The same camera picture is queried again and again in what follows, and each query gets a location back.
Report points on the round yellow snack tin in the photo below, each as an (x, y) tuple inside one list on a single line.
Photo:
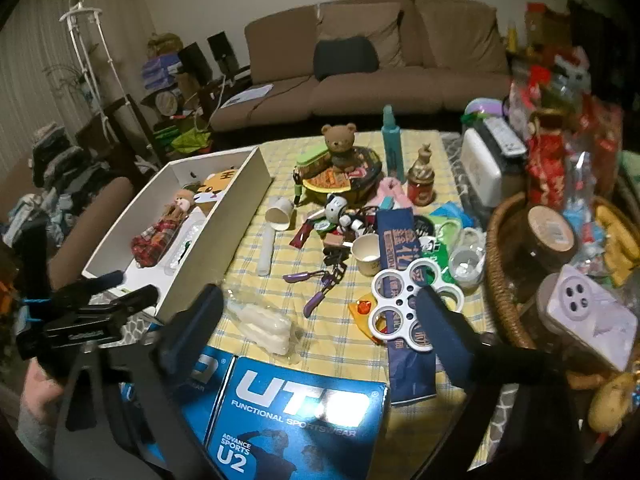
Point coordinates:
[(345, 180)]

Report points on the white appliance box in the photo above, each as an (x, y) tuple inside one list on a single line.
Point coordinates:
[(482, 170)]

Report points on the white paper cup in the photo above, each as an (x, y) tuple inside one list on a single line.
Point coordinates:
[(280, 212)]

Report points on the red snack packet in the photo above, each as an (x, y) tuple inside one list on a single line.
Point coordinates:
[(303, 235)]

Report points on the person's left forearm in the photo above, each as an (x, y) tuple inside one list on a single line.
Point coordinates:
[(31, 447)]

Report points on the yellow checked tablecloth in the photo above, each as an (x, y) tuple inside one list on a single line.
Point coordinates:
[(305, 265)]

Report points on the clear plastic container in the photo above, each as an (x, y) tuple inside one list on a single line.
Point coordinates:
[(465, 262)]

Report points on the purple device with holes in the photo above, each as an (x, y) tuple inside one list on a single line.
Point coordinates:
[(592, 317)]

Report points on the pink plush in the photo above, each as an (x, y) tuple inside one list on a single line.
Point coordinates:
[(391, 194)]

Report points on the orange tiger plush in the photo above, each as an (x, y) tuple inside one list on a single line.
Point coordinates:
[(216, 185)]

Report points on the wicker basket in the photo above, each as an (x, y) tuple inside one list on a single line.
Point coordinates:
[(505, 280)]

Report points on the small blue printed box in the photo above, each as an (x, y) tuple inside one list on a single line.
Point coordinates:
[(202, 367)]

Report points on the brown jar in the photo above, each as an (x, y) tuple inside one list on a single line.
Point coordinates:
[(550, 235)]

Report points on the brown bear figurine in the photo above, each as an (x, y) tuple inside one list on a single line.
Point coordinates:
[(340, 144)]

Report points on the white papers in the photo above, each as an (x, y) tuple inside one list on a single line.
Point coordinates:
[(247, 95)]

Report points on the white cardboard box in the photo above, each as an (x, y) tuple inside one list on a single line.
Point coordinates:
[(200, 240)]

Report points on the white cat figurine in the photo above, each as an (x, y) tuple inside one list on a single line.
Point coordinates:
[(336, 210)]

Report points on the grey remote control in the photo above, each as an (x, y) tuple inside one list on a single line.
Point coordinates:
[(505, 137)]

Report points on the black speaker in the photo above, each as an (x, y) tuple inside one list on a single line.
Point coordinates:
[(221, 50), (195, 62)]

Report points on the pile of snack packets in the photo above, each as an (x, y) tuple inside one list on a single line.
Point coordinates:
[(565, 85)]

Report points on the teal bottle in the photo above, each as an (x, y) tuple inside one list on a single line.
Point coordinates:
[(391, 142)]

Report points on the purple bowl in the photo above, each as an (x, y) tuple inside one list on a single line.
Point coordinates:
[(482, 107)]

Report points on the clear packet of white pieces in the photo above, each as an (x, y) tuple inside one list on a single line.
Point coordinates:
[(260, 325)]

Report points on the green case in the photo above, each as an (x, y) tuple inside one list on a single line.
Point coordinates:
[(314, 157)]

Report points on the white garment steamer stand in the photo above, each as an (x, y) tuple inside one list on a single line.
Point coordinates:
[(95, 65)]

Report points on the small brown block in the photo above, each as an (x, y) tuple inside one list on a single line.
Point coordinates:
[(334, 244)]

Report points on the potted plant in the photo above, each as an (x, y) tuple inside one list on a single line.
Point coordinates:
[(72, 80)]

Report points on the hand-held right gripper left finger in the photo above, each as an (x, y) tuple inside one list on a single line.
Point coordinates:
[(192, 320)]

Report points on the yellow toy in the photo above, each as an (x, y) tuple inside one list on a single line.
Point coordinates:
[(607, 400)]

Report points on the yellow snack packet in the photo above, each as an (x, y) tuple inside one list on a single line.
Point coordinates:
[(361, 310)]

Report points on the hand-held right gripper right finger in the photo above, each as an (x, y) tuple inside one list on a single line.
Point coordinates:
[(445, 332)]

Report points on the large blue printed box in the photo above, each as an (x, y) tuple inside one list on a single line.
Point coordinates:
[(295, 425)]

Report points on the doll in plaid dress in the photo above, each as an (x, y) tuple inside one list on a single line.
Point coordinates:
[(161, 230)]

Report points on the brown sofa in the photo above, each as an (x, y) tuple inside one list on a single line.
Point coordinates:
[(385, 65)]

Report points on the paper cup with red print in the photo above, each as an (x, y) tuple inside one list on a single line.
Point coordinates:
[(367, 256)]

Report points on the green and black pen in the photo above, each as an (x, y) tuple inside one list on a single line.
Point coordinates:
[(298, 187)]

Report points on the pile of clothes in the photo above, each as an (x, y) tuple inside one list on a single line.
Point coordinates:
[(50, 180)]

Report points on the white plastic tube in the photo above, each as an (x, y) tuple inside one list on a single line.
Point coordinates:
[(265, 251)]

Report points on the green snack packet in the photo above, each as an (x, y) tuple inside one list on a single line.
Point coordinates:
[(322, 223)]

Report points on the brown chair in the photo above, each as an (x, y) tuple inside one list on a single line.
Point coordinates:
[(87, 230)]

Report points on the navy blue pouch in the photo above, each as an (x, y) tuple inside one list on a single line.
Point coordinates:
[(395, 240)]

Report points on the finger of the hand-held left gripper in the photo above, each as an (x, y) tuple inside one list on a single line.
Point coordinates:
[(134, 300), (100, 282)]

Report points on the person's left hand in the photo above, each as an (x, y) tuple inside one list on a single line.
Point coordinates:
[(37, 395)]

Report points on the dark cushion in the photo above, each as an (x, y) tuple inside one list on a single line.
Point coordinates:
[(345, 57)]

